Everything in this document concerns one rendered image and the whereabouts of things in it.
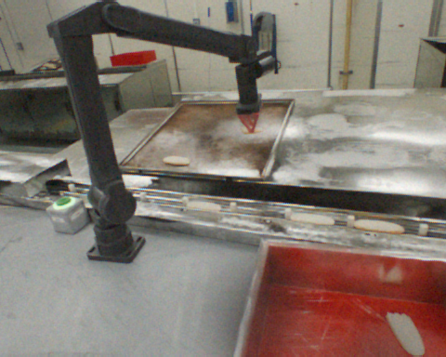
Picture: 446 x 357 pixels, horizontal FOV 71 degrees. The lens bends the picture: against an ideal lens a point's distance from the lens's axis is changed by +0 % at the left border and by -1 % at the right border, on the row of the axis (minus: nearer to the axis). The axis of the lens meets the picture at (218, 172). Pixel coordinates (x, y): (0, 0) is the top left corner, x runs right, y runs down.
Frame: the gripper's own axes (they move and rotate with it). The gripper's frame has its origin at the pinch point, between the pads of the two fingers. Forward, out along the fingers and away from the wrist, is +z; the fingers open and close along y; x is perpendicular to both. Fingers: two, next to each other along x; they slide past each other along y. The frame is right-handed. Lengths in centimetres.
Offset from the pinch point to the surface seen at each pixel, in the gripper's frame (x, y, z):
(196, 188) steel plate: 17.1, -15.2, 13.0
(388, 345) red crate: -30, -60, 6
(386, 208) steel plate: -36.7, -22.0, 12.6
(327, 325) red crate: -21, -58, 6
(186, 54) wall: 163, 357, 67
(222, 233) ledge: 1.6, -39.0, 7.0
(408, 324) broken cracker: -34, -57, 6
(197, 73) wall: 149, 350, 95
